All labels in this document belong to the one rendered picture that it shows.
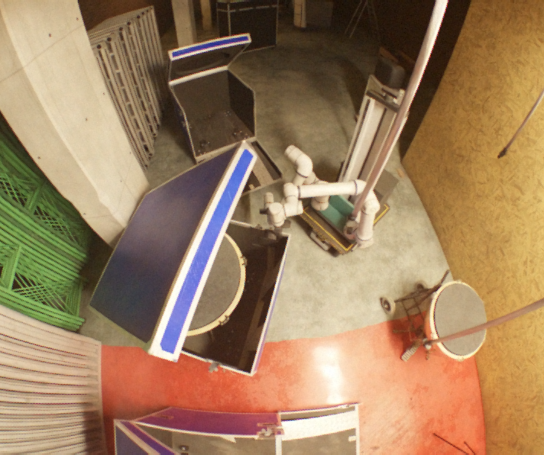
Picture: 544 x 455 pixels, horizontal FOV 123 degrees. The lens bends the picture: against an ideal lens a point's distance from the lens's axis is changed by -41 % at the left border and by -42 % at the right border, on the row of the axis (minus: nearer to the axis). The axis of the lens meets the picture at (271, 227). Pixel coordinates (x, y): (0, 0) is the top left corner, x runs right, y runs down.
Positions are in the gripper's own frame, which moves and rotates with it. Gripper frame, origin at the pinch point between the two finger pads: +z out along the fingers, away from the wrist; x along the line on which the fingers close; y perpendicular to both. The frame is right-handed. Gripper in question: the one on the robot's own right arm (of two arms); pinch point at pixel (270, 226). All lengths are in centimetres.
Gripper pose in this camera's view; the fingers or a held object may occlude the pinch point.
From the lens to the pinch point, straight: 211.9
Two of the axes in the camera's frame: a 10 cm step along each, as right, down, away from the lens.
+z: 0.8, 8.6, -5.1
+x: -0.3, 5.2, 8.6
